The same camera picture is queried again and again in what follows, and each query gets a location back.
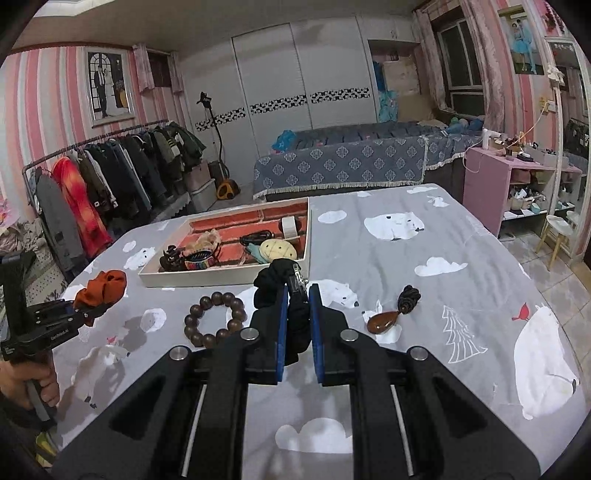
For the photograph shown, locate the orange fabric scrunchie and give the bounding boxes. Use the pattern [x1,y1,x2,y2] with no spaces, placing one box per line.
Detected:
[73,270,127,327]

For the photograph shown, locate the colourful beaded hair clip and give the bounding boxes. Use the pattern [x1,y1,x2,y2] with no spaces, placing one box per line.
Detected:
[183,250,218,271]

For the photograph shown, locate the black scrunchie with brooch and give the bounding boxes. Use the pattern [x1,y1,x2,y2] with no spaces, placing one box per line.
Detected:
[253,258,311,366]

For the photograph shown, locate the cream lace scrunchie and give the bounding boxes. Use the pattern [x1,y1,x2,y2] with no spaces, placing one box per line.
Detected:
[183,229,221,256]

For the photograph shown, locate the white strap gold watch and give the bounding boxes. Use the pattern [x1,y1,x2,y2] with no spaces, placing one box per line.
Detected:
[280,215,301,241]

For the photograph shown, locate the white jewelry tray red lining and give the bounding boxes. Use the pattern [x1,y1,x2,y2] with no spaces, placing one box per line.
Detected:
[138,198,311,288]

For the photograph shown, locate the person's left hand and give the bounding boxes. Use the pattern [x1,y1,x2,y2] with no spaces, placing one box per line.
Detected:
[0,355,60,410]

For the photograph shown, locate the amber pendant with black knot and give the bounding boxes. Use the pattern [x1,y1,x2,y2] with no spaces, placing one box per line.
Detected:
[367,285,421,335]

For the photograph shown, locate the clothes rack with garments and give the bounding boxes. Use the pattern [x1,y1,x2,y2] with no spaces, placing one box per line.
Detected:
[22,120,206,277]

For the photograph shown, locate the black hair claw clip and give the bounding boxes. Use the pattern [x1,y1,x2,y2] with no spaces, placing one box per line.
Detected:
[159,245,186,272]

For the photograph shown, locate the garment steamer with yellow base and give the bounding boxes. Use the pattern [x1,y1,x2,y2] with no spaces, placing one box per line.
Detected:
[197,91,240,201]

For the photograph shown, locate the small white stool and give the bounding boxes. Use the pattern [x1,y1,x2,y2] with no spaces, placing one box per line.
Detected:
[535,214,574,270]

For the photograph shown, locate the pink shelf cabinet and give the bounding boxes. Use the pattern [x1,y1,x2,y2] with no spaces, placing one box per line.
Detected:
[462,147,558,236]

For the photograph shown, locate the framed wedding photo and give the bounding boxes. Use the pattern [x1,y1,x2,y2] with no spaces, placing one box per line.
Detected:
[84,47,134,127]

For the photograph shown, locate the blue patterned sofa bed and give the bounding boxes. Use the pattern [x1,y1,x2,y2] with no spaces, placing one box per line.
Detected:
[253,121,482,199]

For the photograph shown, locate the white sliding wardrobe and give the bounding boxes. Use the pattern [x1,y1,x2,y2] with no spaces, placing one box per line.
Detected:
[180,14,418,185]

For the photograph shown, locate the dark wooden bead bracelet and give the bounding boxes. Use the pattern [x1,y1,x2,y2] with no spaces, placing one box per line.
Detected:
[183,291,249,349]

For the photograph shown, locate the cream pineapple plush hair tie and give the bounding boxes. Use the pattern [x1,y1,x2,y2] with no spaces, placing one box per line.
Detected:
[244,237,299,265]

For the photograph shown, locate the portrait poster on right wall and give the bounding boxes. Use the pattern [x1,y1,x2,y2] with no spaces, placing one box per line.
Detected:
[498,5,544,75]

